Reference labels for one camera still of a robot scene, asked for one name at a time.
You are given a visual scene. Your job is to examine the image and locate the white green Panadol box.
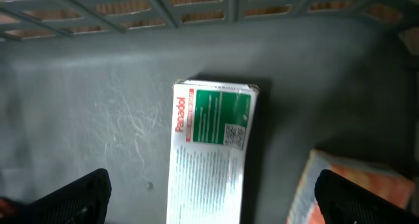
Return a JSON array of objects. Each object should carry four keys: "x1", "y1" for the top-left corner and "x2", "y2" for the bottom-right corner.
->
[{"x1": 166, "y1": 80, "x2": 259, "y2": 224}]

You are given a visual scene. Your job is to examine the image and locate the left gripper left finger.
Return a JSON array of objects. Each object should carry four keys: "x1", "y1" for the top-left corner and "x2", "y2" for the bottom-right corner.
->
[{"x1": 1, "y1": 168, "x2": 112, "y2": 224}]

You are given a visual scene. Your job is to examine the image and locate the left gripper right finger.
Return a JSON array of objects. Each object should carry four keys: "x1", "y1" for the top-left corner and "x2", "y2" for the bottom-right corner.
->
[{"x1": 314, "y1": 169, "x2": 418, "y2": 224}]

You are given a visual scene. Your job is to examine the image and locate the small orange box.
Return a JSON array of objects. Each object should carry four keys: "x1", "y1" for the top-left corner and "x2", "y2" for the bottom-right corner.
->
[{"x1": 287, "y1": 149, "x2": 418, "y2": 224}]

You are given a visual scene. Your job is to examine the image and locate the grey plastic basket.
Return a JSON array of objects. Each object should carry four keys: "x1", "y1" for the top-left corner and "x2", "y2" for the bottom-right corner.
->
[{"x1": 1, "y1": 0, "x2": 418, "y2": 223}]

